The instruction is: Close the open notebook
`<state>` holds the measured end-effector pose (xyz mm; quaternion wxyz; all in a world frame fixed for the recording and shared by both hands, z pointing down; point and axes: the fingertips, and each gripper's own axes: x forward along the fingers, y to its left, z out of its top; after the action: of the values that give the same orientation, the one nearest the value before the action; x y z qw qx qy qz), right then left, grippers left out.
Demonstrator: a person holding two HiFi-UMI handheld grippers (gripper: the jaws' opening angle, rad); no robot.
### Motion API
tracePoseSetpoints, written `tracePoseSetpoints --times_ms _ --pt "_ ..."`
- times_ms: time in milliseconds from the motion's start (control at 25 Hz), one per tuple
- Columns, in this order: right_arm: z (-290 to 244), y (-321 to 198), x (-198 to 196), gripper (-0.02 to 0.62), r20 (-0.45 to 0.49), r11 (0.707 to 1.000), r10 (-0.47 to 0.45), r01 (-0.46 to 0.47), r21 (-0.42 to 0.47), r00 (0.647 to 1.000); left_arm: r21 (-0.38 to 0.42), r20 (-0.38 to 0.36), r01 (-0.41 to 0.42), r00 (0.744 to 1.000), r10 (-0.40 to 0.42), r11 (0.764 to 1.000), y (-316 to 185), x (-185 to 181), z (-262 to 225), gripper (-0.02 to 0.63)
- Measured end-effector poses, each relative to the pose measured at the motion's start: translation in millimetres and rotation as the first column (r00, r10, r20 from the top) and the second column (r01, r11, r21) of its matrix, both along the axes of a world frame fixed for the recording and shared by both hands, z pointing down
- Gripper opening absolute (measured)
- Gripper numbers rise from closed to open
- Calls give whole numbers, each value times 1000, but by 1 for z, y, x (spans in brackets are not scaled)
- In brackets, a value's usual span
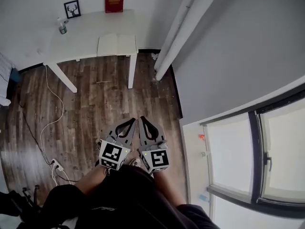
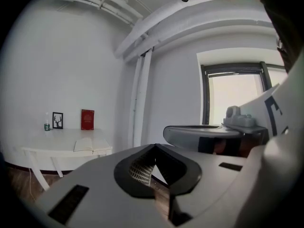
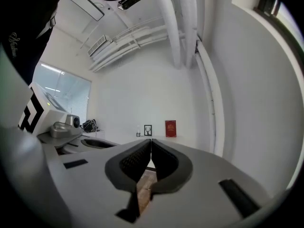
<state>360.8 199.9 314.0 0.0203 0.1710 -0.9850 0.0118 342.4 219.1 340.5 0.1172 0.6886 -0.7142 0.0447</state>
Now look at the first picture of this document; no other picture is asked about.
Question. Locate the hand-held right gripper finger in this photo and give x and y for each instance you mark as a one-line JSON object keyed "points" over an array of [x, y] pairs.
{"points": [[143, 137], [156, 128]]}

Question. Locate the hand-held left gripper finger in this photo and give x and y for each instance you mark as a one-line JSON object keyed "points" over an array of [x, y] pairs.
{"points": [[114, 129], [132, 135]]}

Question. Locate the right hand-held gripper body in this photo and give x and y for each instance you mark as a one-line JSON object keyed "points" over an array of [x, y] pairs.
{"points": [[157, 159]]}

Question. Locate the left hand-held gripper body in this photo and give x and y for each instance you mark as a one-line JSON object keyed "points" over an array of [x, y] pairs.
{"points": [[112, 153]]}

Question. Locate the white notebook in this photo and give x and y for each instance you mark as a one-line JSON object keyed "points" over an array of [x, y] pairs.
{"points": [[116, 45]]}

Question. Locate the person's left forearm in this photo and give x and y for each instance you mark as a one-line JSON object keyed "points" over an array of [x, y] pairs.
{"points": [[94, 178]]}

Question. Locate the person's right forearm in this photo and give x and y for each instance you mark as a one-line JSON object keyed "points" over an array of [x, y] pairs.
{"points": [[169, 187]]}

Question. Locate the person's shoe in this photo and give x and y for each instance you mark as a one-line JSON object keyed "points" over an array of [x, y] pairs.
{"points": [[135, 162]]}

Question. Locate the small round cup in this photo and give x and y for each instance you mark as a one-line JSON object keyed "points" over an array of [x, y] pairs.
{"points": [[203, 154]]}

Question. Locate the small orange object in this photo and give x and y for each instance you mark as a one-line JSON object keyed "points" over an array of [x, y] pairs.
{"points": [[201, 137]]}

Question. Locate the thin wooden stick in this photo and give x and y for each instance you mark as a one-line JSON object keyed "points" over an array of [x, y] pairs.
{"points": [[103, 81]]}

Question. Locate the person's black clothing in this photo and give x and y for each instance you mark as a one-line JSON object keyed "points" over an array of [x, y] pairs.
{"points": [[128, 199]]}

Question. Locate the white power strip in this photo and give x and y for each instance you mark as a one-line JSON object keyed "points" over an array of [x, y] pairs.
{"points": [[57, 165]]}

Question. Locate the small blue object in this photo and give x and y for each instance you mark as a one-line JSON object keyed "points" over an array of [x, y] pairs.
{"points": [[204, 197]]}

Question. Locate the white table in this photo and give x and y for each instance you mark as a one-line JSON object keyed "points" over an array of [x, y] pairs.
{"points": [[65, 77]]}

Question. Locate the crumpled white paper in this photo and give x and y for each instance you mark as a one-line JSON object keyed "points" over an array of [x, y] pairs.
{"points": [[155, 56]]}

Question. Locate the thick white pipe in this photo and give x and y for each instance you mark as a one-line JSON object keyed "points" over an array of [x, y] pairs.
{"points": [[176, 42]]}

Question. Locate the thin white pipe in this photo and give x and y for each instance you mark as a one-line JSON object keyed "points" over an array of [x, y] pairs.
{"points": [[170, 30]]}

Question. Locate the black office chair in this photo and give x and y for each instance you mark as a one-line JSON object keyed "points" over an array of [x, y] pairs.
{"points": [[16, 201]]}

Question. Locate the clear bottle with green label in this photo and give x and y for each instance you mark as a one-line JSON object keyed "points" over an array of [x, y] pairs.
{"points": [[62, 28]]}

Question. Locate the teal storage box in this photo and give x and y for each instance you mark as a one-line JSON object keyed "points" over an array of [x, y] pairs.
{"points": [[14, 75]]}

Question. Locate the white checkered cloth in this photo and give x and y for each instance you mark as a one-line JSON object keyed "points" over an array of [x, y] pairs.
{"points": [[4, 75]]}

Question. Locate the black framed deer picture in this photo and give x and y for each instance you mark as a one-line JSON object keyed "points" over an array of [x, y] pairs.
{"points": [[72, 9]]}

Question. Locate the red book with gold print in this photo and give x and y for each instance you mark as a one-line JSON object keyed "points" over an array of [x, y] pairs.
{"points": [[114, 0]]}

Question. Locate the window with dark frame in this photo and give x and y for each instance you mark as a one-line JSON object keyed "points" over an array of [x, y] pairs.
{"points": [[254, 151]]}

